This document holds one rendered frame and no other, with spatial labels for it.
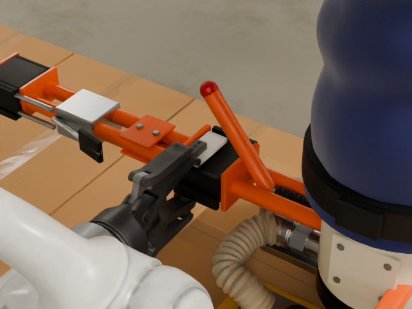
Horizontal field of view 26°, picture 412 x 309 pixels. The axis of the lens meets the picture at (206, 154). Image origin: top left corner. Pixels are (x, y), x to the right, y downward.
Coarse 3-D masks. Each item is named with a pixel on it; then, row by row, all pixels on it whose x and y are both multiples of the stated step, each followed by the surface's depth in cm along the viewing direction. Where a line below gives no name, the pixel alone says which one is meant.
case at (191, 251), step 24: (288, 168) 137; (216, 216) 128; (240, 216) 128; (192, 240) 124; (216, 240) 124; (168, 264) 120; (192, 264) 120; (264, 264) 120; (288, 264) 120; (216, 288) 116; (288, 288) 116; (312, 288) 116
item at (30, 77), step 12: (12, 60) 133; (24, 60) 133; (0, 72) 130; (12, 72) 130; (24, 72) 130; (36, 72) 130; (48, 72) 130; (12, 84) 127; (24, 84) 128; (36, 84) 128; (48, 96) 132; (24, 108) 128
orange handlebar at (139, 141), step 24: (120, 120) 124; (144, 120) 122; (120, 144) 120; (144, 144) 117; (168, 144) 121; (240, 192) 111; (264, 192) 110; (288, 216) 108; (312, 216) 107; (408, 288) 97
